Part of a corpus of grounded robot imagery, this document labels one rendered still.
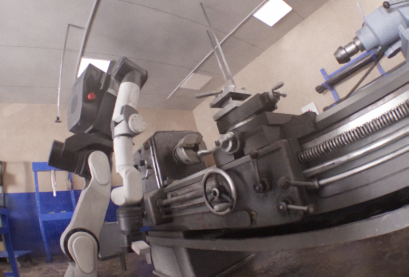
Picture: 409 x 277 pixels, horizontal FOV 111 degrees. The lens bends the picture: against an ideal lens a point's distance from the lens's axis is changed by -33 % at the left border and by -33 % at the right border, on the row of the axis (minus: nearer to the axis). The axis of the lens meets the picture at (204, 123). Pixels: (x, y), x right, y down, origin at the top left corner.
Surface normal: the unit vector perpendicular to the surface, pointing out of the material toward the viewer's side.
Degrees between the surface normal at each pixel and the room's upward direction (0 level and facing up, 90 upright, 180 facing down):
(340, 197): 90
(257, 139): 90
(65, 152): 112
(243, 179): 90
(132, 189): 93
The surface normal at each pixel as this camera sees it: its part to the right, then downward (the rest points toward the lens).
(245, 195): -0.77, -0.01
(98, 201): 0.52, -0.08
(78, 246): 0.68, -0.41
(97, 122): 0.69, 0.17
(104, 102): 0.78, -0.18
